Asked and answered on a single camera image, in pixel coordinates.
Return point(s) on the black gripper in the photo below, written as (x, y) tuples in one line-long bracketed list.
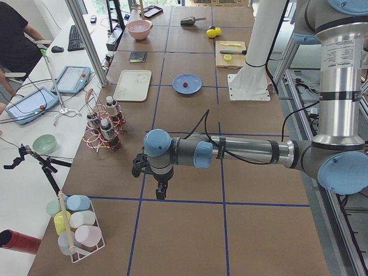
[(163, 178)]

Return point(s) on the blue plastic plate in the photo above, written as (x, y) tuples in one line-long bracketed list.
[(193, 81)]

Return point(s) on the silver metal scoop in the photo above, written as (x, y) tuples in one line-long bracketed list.
[(190, 21)]

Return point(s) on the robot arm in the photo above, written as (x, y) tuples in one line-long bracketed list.
[(305, 23), (335, 156)]

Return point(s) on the tea bottle front left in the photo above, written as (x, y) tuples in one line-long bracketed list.
[(109, 134)]

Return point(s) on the tea bottle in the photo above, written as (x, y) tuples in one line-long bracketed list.
[(109, 134), (113, 109), (93, 120)]

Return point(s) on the blue pastel cup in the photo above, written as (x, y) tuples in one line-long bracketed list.
[(78, 203)]

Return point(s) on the tea bottle front right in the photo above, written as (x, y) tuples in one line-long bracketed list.
[(113, 109)]

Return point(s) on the pink pastel cup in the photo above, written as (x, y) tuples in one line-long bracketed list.
[(88, 235)]

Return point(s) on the white pastel cup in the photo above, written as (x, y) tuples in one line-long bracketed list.
[(81, 218)]

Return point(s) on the tea bottle back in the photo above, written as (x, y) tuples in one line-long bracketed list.
[(93, 120)]

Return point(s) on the cream bear tray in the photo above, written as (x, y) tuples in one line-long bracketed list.
[(132, 85)]

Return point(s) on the yellow pastel cup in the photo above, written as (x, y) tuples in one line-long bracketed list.
[(59, 223)]

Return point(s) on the green pastel cup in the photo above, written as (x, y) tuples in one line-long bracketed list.
[(53, 208)]

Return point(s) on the grey pastel cup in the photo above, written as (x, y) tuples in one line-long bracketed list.
[(63, 244)]

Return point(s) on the green small bowl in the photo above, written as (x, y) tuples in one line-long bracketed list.
[(45, 144)]

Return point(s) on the grey folded cloth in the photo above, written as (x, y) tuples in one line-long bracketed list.
[(138, 57)]

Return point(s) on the blue teach pendant far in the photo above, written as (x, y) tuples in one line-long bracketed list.
[(73, 79)]

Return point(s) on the blue teach pendant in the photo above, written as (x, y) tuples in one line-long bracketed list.
[(32, 106), (73, 79)]

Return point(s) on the wooden cutting board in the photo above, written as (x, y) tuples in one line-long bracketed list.
[(237, 61)]

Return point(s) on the halved lemon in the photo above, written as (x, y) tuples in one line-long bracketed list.
[(227, 58)]

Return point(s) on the pink bowl of ice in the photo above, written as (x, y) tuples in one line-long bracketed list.
[(139, 29)]

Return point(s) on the blue teach pendant near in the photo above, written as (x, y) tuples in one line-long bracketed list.
[(32, 106)]

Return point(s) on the yellow plastic knife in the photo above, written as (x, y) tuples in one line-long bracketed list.
[(231, 44)]

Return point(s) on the large yellow lemon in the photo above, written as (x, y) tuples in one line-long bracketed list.
[(211, 33)]

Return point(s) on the small yellow lemon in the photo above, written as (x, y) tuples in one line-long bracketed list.
[(218, 31)]

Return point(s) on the red cylinder bottle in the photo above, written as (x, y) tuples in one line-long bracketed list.
[(16, 241)]

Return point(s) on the black keyboard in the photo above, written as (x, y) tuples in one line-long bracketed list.
[(75, 42)]

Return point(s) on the black computer mouse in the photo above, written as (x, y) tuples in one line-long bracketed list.
[(57, 49)]

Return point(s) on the wooden stand with round base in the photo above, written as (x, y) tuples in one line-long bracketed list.
[(141, 9)]

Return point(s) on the seated person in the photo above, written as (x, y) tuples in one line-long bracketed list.
[(19, 53)]

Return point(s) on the copper wire bottle rack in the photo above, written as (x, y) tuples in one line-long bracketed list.
[(93, 137)]

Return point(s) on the white wire cup rack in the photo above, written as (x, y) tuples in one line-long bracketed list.
[(79, 251)]

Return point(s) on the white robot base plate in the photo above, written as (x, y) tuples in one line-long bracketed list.
[(248, 88)]

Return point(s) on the aluminium frame post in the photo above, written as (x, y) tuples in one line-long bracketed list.
[(77, 16)]

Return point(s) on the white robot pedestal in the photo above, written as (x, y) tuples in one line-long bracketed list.
[(269, 16)]

